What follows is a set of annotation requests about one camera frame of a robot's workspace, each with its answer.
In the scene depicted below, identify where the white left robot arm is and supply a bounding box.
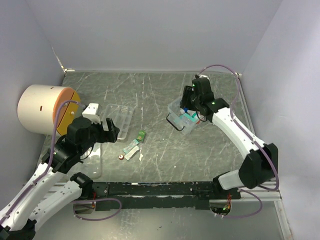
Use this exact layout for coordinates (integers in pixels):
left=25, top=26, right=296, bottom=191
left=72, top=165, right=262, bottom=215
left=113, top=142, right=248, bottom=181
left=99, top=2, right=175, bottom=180
left=0, top=116, right=120, bottom=240

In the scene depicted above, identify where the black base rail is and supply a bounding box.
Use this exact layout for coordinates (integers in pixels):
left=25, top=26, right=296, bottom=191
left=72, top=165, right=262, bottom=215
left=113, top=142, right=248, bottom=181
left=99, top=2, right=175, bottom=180
left=78, top=181, right=241, bottom=210

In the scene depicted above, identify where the clear lid with black handle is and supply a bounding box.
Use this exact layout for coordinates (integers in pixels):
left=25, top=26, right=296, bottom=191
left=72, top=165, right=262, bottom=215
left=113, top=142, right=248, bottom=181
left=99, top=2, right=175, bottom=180
left=80, top=143, right=103, bottom=180

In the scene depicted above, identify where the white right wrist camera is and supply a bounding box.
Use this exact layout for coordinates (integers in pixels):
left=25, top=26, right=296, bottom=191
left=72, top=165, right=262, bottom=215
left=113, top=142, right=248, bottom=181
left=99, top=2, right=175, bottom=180
left=196, top=74, right=210, bottom=80

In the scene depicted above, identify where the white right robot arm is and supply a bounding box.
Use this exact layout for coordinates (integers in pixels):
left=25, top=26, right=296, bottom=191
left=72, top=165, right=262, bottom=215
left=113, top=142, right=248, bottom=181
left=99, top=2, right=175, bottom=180
left=180, top=75, right=279, bottom=199

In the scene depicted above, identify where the clear first aid box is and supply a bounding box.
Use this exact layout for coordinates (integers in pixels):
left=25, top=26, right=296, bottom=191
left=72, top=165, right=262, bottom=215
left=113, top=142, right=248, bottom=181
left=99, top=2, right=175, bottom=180
left=166, top=96, right=202, bottom=135

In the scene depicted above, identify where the teal white tube box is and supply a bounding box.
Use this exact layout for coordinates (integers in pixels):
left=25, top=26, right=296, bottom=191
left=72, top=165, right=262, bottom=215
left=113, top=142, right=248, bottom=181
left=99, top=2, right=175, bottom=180
left=123, top=139, right=139, bottom=154

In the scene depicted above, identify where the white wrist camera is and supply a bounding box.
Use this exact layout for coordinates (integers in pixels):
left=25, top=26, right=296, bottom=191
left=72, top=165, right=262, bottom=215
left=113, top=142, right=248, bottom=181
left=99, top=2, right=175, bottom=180
left=196, top=74, right=210, bottom=80
left=81, top=103, right=101, bottom=125

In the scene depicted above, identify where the small green box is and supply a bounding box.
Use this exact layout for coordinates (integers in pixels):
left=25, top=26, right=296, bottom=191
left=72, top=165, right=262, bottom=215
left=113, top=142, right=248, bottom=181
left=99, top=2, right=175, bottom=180
left=136, top=130, right=146, bottom=143

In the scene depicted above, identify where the clear compartment tray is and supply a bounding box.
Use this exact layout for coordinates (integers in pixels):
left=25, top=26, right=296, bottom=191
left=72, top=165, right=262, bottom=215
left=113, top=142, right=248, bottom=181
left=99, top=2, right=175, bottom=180
left=102, top=103, right=134, bottom=140

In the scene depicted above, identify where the cream cylinder with orange face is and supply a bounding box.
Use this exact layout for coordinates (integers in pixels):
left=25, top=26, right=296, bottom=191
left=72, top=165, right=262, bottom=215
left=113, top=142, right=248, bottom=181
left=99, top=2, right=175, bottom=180
left=17, top=84, right=80, bottom=135

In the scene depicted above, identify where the white flat packet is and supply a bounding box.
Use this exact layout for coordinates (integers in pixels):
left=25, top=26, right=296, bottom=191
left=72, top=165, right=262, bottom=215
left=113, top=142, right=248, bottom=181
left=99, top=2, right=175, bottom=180
left=124, top=145, right=140, bottom=161

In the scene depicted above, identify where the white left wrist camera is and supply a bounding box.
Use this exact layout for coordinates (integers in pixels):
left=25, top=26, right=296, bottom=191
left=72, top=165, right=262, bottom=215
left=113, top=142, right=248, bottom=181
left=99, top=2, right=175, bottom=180
left=81, top=103, right=101, bottom=125

